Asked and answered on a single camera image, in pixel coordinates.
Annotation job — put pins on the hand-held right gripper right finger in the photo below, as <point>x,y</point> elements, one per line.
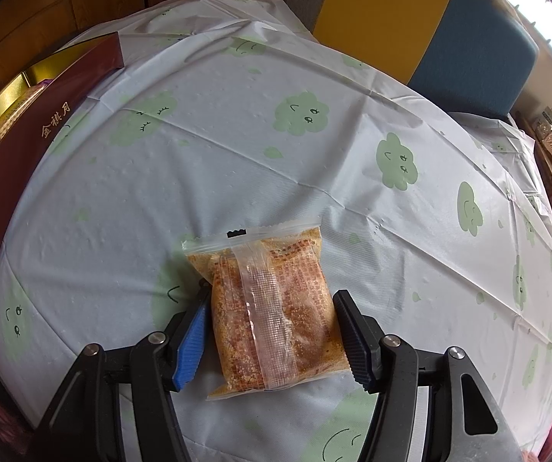
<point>352,341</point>

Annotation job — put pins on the clear packet brown cake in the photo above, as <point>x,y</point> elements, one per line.
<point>266,308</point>

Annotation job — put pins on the cracker packet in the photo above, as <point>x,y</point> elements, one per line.
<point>16,110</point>

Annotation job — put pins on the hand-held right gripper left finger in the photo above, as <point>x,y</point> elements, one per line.
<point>189,346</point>

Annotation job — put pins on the white tablecloth green cloud print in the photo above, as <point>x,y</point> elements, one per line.
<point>304,178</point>

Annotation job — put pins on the grey yellow blue chair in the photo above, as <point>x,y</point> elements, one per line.
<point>473,48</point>

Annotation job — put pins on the maroon tin box gold inside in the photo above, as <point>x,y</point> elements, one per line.
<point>40,163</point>

